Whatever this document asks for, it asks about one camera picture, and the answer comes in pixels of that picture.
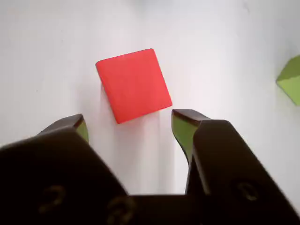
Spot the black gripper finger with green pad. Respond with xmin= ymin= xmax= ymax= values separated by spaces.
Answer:
xmin=0 ymin=114 xmax=139 ymax=225
xmin=172 ymin=109 xmax=300 ymax=225

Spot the green lego block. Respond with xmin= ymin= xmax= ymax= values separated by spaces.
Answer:
xmin=275 ymin=55 xmax=300 ymax=106

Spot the red lego block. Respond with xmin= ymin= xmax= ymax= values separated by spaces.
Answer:
xmin=95 ymin=48 xmax=173 ymax=124

